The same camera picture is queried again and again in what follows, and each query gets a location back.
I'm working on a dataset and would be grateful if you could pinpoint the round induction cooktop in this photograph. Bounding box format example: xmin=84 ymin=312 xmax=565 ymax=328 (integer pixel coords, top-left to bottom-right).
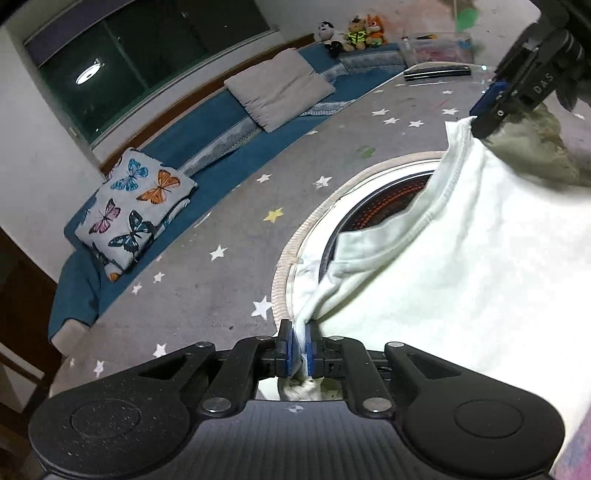
xmin=271 ymin=151 xmax=444 ymax=324

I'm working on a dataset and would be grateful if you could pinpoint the brown bear plush toy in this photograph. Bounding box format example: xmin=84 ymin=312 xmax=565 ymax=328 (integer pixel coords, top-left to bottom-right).
xmin=344 ymin=16 xmax=368 ymax=52

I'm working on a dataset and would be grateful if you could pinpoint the butterfly print pillow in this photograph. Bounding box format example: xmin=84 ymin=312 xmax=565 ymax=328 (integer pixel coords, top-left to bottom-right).
xmin=75 ymin=149 xmax=197 ymax=282

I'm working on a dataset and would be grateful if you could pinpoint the panda plush toy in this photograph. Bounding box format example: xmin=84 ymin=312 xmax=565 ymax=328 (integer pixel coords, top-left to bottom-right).
xmin=318 ymin=21 xmax=344 ymax=59

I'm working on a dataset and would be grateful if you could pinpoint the colourful paper pinwheel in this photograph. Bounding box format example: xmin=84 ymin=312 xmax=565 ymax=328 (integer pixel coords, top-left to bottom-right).
xmin=451 ymin=0 xmax=479 ymax=33

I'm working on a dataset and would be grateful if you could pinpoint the pale green garment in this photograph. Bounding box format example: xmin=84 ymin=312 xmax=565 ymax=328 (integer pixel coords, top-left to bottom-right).
xmin=278 ymin=115 xmax=591 ymax=462

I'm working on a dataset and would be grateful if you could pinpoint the dark window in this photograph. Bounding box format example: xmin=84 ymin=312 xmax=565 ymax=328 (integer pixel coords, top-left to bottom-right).
xmin=25 ymin=0 xmax=270 ymax=142

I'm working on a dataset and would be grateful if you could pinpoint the clear plastic storage box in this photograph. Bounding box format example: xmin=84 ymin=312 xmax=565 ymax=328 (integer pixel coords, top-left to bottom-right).
xmin=398 ymin=33 xmax=474 ymax=66

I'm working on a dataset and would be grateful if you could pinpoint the orange fox plush toy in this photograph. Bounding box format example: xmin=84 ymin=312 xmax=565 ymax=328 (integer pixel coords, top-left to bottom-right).
xmin=366 ymin=14 xmax=388 ymax=47

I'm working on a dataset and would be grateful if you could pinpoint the grey plain pillow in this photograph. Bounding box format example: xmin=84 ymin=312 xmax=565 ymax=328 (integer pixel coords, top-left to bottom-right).
xmin=224 ymin=48 xmax=335 ymax=133

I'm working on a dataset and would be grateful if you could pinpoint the black remote control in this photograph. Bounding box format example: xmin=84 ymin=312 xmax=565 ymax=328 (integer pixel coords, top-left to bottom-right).
xmin=404 ymin=65 xmax=472 ymax=82

